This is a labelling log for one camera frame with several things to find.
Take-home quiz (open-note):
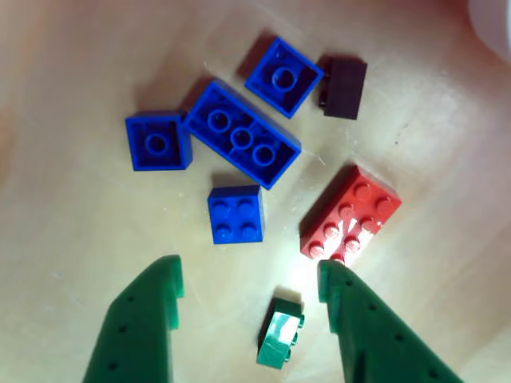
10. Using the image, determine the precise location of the red oblong lego brick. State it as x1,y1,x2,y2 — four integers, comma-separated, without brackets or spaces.
299,164,403,268

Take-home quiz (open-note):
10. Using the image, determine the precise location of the small blue lego brick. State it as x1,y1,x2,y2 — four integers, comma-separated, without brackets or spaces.
125,110,194,172
244,36,325,120
207,184,265,245

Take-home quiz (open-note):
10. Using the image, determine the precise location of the green lego brick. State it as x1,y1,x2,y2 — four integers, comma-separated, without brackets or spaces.
255,295,307,370

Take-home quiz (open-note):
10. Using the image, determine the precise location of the blue oblong lego brick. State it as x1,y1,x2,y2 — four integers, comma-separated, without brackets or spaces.
182,79,303,192

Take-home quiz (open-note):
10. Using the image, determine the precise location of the small black lego brick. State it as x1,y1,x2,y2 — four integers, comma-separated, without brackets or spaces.
318,57,368,120

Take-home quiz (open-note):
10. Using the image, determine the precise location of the white plastic bin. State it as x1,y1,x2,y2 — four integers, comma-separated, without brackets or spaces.
466,0,511,63

